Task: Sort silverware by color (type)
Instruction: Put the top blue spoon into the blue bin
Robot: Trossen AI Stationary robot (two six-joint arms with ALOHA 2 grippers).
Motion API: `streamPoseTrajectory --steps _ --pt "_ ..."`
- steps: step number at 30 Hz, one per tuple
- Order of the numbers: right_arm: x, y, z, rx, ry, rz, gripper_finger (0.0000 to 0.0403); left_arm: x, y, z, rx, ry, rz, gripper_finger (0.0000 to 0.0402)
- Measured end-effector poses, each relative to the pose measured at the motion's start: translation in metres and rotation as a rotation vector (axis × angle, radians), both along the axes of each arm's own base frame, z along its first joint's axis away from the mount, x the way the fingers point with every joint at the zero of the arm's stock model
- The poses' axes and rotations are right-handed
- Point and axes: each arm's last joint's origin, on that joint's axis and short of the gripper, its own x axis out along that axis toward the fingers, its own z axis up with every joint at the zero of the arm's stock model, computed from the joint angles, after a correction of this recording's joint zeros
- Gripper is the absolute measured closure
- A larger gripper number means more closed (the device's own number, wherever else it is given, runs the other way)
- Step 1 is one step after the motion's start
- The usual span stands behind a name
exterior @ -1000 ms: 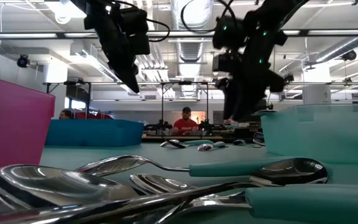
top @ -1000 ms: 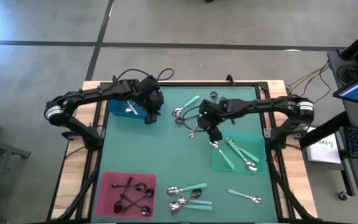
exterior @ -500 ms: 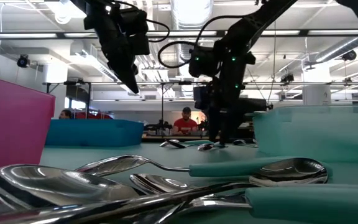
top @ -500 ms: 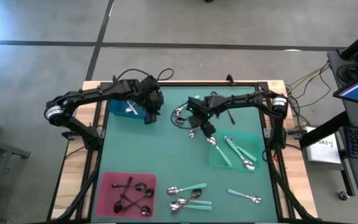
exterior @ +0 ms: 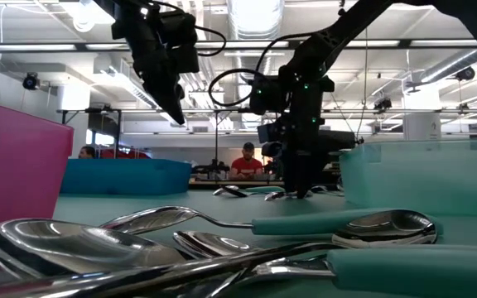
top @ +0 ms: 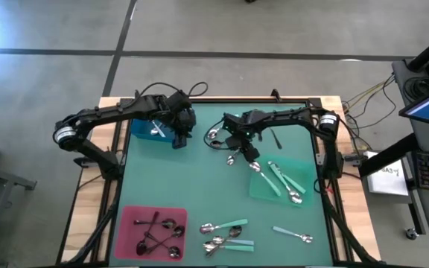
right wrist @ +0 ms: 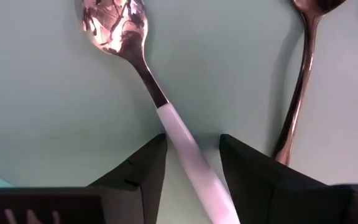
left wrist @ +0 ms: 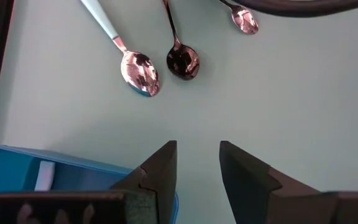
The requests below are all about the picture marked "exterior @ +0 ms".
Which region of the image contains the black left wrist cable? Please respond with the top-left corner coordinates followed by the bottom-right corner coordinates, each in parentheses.
top-left (192, 24), bottom-right (228, 58)

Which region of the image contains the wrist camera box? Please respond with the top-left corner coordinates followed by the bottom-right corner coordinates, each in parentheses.
top-left (257, 123), bottom-right (284, 158)
top-left (159, 8), bottom-right (201, 75)

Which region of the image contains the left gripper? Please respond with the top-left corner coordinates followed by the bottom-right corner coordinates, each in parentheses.
top-left (111, 7), bottom-right (187, 127)

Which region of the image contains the blue plastic bin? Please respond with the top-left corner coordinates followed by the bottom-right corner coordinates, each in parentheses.
top-left (59, 158), bottom-right (193, 196)

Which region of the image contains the person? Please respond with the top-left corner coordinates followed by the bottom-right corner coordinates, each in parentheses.
top-left (229, 142), bottom-right (264, 180)
top-left (77, 145), bottom-right (98, 160)

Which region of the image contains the pink plastic bin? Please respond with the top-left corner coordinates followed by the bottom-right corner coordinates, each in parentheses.
top-left (0, 99), bottom-right (75, 241)

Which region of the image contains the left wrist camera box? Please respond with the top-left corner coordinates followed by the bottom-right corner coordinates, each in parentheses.
top-left (159, 8), bottom-right (201, 75)

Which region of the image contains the fluorescent light panel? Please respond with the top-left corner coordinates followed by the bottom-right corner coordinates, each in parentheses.
top-left (0, 43), bottom-right (77, 52)
top-left (410, 39), bottom-right (477, 47)
top-left (196, 40), bottom-right (290, 49)
top-left (344, 39), bottom-right (401, 47)
top-left (84, 42), bottom-right (128, 50)

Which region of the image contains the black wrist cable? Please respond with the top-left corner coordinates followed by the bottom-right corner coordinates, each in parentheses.
top-left (208, 31), bottom-right (322, 108)
top-left (192, 24), bottom-right (228, 58)

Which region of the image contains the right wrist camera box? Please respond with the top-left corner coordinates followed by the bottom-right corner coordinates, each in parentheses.
top-left (257, 123), bottom-right (284, 158)

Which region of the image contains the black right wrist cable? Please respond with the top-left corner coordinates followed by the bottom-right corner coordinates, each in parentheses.
top-left (208, 31), bottom-right (322, 108)

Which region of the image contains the black overhead beam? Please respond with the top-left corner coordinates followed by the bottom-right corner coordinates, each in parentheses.
top-left (0, 38), bottom-right (477, 54)

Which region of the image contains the black monitor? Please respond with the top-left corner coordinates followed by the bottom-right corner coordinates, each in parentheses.
top-left (316, 130), bottom-right (356, 163)

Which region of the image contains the black ceiling camera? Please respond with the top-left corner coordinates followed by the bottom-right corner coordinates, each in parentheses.
top-left (373, 97), bottom-right (393, 112)
top-left (22, 72), bottom-right (41, 91)
top-left (455, 65), bottom-right (476, 82)

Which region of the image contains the red object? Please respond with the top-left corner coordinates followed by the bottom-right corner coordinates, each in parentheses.
top-left (99, 148), bottom-right (151, 160)

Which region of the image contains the light blue handled spoon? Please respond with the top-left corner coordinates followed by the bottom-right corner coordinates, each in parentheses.
top-left (99, 205), bottom-right (445, 238)
top-left (180, 244), bottom-right (477, 298)

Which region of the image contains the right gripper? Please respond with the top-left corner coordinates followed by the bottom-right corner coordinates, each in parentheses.
top-left (282, 111), bottom-right (326, 199)

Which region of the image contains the silver ceiling duct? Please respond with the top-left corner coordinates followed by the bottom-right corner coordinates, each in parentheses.
top-left (418, 48), bottom-right (477, 84)
top-left (226, 0), bottom-right (285, 41)

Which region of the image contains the teal handled spoon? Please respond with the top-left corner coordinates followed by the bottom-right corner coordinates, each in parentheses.
top-left (212, 185), bottom-right (286, 199)

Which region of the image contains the black horizontal rail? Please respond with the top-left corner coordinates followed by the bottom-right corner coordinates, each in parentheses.
top-left (55, 107), bottom-right (477, 116)

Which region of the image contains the teal plastic bin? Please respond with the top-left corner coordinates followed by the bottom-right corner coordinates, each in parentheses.
top-left (339, 138), bottom-right (477, 219)

